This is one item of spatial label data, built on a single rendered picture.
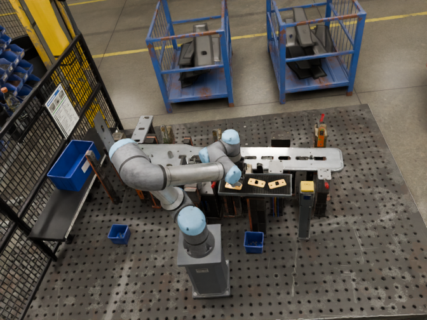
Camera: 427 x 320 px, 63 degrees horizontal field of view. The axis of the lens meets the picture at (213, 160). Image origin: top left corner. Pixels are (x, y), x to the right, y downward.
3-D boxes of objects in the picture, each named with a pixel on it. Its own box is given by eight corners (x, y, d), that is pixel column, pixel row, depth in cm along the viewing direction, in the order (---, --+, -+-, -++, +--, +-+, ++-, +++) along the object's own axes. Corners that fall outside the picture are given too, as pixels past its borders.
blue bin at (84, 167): (101, 155, 231) (94, 141, 222) (79, 192, 212) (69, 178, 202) (80, 153, 235) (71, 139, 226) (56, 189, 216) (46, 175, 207)
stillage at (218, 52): (176, 59, 500) (160, -9, 432) (232, 53, 491) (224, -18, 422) (167, 113, 419) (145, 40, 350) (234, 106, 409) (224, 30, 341)
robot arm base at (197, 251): (215, 257, 162) (211, 246, 155) (182, 259, 164) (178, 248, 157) (215, 228, 172) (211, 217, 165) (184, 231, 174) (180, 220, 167)
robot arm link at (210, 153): (208, 162, 146) (230, 150, 149) (196, 147, 153) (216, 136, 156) (211, 174, 152) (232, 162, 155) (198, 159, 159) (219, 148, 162)
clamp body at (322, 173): (326, 204, 220) (332, 166, 194) (328, 219, 213) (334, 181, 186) (311, 203, 222) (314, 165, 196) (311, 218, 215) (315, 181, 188)
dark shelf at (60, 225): (119, 130, 251) (117, 127, 249) (65, 242, 192) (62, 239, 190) (91, 130, 256) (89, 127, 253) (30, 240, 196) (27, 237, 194)
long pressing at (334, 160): (340, 145, 213) (341, 143, 212) (344, 173, 198) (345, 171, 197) (129, 144, 241) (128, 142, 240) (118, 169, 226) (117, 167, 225)
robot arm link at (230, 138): (216, 133, 155) (232, 125, 157) (219, 150, 163) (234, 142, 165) (225, 143, 150) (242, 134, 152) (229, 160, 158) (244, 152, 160)
